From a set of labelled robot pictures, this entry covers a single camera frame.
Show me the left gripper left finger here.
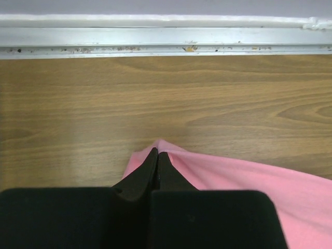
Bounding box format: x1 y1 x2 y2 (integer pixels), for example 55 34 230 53
112 147 158 202

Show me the pink t shirt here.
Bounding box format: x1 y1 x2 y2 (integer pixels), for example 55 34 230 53
123 140 331 248

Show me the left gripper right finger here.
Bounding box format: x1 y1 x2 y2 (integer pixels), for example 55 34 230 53
157 152 198 190

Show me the back aluminium table rail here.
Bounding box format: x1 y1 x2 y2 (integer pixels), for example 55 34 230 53
1 14 331 60

